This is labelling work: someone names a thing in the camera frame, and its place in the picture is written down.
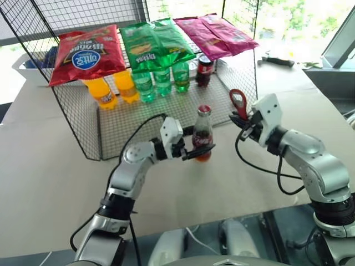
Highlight thin white cable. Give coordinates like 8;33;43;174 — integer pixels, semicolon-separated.
185;226;221;256

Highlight black handled hammer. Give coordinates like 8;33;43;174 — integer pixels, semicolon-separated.
256;50;296;69

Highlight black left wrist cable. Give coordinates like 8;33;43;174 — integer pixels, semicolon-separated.
106;112;169;192

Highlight dark cola plastic bottle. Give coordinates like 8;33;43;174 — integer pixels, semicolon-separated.
195;54;215;88

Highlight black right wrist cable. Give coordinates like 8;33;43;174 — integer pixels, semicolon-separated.
235;129;306;196

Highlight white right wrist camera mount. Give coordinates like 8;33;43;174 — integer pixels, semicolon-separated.
250;93;284;146

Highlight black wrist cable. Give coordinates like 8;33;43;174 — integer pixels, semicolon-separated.
235;129;306;196
106;112;169;192

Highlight green soda plastic bottle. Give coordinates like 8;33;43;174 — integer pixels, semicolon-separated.
153;67;173;98
172;62;191;94
133;71;158;104

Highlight grey rounded shape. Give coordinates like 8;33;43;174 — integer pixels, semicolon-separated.
218;218;262;260
148;229;195;266

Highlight white plastic bin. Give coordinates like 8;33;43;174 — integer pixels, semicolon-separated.
11;51;59;84

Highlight black wire grid rack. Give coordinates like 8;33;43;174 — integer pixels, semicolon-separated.
0;0;259;162

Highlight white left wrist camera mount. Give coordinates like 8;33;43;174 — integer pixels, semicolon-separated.
160;116;185;152

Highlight green chip bag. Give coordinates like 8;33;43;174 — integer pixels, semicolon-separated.
153;17;197;70
119;23;170;74

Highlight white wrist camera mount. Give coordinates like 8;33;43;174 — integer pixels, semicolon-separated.
250;93;284;146
160;116;185;152

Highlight red chip bag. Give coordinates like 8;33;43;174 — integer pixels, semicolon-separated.
48;24;127;88

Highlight orange soda plastic bottle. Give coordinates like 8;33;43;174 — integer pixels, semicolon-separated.
113;70;140;105
82;76;119;110

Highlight grey framed monitor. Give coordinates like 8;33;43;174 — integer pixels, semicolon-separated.
319;16;355;69

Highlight dark grey side table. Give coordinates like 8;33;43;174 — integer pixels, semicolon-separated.
303;65;355;119

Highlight glass cola bottle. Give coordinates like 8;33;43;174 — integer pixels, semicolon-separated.
191;105;214;163

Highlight magenta chip bag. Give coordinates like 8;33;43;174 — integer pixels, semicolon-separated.
199;13;260;57
173;16;233;61

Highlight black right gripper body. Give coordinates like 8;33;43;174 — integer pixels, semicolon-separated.
240;110;268;142

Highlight blue items in bin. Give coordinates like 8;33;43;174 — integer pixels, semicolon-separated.
26;46;58;69

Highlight red bottle opener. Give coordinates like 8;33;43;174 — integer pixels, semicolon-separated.
229;88;250;121

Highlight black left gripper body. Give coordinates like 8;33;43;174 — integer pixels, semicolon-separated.
169;132;187;161

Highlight black left upper arm cable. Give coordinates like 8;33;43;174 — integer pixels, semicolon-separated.
70;212;140;266

